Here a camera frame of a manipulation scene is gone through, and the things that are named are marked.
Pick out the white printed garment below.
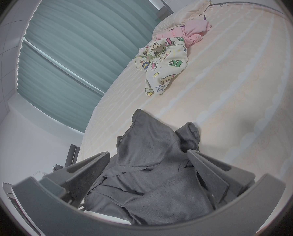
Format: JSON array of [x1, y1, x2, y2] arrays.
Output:
[[134, 36, 189, 97]]

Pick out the black garment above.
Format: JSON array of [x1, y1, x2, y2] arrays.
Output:
[[83, 109, 219, 226]]

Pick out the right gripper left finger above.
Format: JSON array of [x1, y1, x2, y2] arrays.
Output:
[[39, 151, 110, 206]]

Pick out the blue-green curtain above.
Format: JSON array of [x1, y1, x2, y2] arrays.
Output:
[[15, 42, 105, 133], [23, 0, 162, 93]]

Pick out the black chest of drawers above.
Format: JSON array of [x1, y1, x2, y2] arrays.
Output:
[[65, 144, 79, 168]]

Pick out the cream pillow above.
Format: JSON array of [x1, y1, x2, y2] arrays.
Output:
[[152, 0, 213, 37]]

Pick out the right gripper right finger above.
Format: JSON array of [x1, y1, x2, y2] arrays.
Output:
[[186, 149, 256, 210]]

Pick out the black dressing table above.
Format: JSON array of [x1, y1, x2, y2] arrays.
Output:
[[52, 163, 66, 174]]

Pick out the grey bedside table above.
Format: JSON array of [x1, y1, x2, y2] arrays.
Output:
[[157, 6, 174, 21]]

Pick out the bed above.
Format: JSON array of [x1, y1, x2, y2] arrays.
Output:
[[81, 0, 293, 228]]

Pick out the pink garment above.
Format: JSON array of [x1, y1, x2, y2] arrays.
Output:
[[156, 19, 212, 47]]

